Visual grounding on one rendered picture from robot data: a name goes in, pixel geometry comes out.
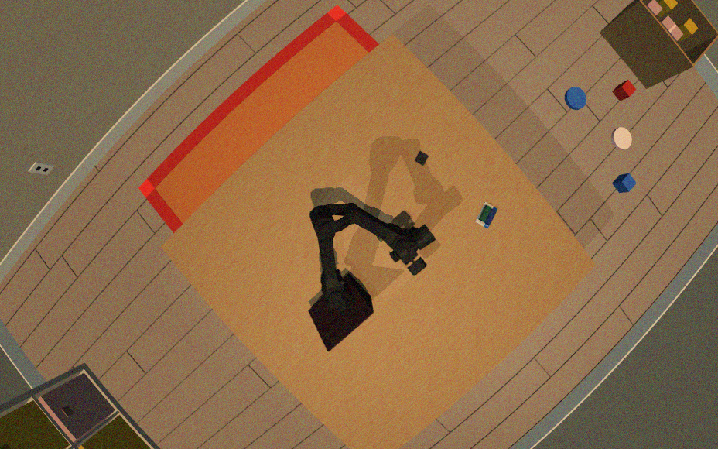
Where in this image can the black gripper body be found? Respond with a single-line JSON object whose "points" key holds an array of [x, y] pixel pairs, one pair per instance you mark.
{"points": [[417, 265]]}

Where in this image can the small dark grey square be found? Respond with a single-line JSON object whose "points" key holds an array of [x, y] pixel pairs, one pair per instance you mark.
{"points": [[421, 158]]}

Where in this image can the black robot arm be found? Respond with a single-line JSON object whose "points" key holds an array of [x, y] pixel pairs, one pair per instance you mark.
{"points": [[401, 240]]}

